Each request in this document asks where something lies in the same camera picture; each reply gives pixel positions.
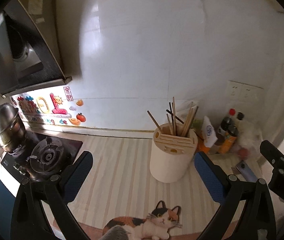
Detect bamboo chopstick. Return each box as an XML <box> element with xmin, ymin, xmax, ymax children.
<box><xmin>166</xmin><ymin>114</ymin><xmax>174</xmax><ymax>135</ymax></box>
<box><xmin>185</xmin><ymin>106</ymin><xmax>198</xmax><ymax>137</ymax></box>

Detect light wooden chopstick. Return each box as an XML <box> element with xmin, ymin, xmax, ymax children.
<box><xmin>181</xmin><ymin>102</ymin><xmax>193</xmax><ymax>137</ymax></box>
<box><xmin>172</xmin><ymin>96</ymin><xmax>177</xmax><ymax>136</ymax></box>

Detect black chopstick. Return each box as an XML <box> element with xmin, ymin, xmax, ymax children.
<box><xmin>169</xmin><ymin>102</ymin><xmax>175</xmax><ymax>132</ymax></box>

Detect smartphone on counter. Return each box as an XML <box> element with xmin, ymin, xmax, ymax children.
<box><xmin>235</xmin><ymin>160</ymin><xmax>258</xmax><ymax>183</ymax></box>

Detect blue cabinet door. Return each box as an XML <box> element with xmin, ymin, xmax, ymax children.
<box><xmin>0</xmin><ymin>180</ymin><xmax>15</xmax><ymax>239</ymax></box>

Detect red tomato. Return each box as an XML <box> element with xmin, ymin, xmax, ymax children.
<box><xmin>237</xmin><ymin>148</ymin><xmax>250</xmax><ymax>160</ymax></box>

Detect orange label bottle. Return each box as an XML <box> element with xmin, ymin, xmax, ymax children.
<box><xmin>218</xmin><ymin>125</ymin><xmax>239</xmax><ymax>154</ymax></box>

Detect black cap bottle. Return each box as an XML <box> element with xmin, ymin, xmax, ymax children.
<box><xmin>234</xmin><ymin>112</ymin><xmax>245</xmax><ymax>131</ymax></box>

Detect white pouch bag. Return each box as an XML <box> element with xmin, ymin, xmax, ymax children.
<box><xmin>201</xmin><ymin>116</ymin><xmax>218</xmax><ymax>148</ymax></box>

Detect dark sauce bottle red cap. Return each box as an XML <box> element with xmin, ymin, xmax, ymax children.
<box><xmin>217</xmin><ymin>108</ymin><xmax>236</xmax><ymax>137</ymax></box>

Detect black gas stove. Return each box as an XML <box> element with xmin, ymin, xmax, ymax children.
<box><xmin>1</xmin><ymin>131</ymin><xmax>83</xmax><ymax>183</ymax></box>

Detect white cylindrical utensil holder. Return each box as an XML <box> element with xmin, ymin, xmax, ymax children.
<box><xmin>149</xmin><ymin>123</ymin><xmax>198</xmax><ymax>183</ymax></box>

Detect striped cat placemat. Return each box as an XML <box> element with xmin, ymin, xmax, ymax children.
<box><xmin>59</xmin><ymin>133</ymin><xmax>219</xmax><ymax>239</ymax></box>

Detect steel steamer pot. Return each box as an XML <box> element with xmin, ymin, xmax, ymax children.
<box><xmin>0</xmin><ymin>103</ymin><xmax>26</xmax><ymax>153</ymax></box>

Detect range hood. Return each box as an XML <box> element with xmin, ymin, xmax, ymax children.
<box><xmin>0</xmin><ymin>0</ymin><xmax>72</xmax><ymax>98</ymax></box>

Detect wall power socket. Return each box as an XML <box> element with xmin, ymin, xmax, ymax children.
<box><xmin>225</xmin><ymin>81</ymin><xmax>264</xmax><ymax>103</ymax></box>

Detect colourful wall stickers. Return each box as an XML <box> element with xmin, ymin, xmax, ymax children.
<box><xmin>10</xmin><ymin>86</ymin><xmax>87</xmax><ymax>127</ymax></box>

